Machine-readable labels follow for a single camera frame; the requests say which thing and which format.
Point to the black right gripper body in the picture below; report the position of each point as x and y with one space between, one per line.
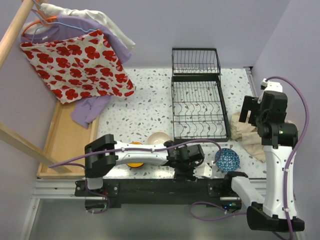
251 103

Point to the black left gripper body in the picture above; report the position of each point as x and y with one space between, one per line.
200 164

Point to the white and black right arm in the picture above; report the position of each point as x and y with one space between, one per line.
276 211

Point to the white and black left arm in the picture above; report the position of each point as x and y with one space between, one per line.
103 154

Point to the beige crumpled cloth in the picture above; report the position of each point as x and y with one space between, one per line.
248 134

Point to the cream white bowl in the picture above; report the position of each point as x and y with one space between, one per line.
158 137

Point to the blue triangle pattern bowl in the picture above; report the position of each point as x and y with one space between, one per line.
227 160

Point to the orange yellow bowl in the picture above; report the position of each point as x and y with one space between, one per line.
135 165

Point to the light wooden tray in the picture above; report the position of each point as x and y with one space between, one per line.
66 139

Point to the red poppy print cloth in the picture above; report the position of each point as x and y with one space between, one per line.
80 67

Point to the white hanging garment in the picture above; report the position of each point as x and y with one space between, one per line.
95 15

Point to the lilac purple shirt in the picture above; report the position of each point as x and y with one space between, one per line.
66 27

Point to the orange clothes hanger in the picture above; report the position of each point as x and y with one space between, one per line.
42 19

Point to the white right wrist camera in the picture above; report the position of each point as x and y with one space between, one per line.
271 86

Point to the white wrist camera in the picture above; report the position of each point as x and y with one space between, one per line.
205 171
271 86

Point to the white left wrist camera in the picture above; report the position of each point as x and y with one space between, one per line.
205 171

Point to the black wire dish rack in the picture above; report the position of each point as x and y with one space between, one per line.
198 106

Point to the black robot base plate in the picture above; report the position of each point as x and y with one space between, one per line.
159 192

